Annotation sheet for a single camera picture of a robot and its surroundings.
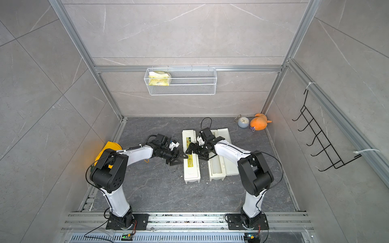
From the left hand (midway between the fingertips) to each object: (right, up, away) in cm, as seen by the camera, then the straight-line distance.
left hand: (186, 158), depth 89 cm
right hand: (+4, +2, 0) cm, 4 cm away
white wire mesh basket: (-2, +50, +12) cm, 51 cm away
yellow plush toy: (-55, +6, +15) cm, 58 cm away
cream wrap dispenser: (+4, -7, -7) cm, 11 cm away
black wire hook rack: (+61, +4, -31) cm, 69 cm away
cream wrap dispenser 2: (+19, -5, -4) cm, 20 cm away
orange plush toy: (+52, +22, +19) cm, 60 cm away
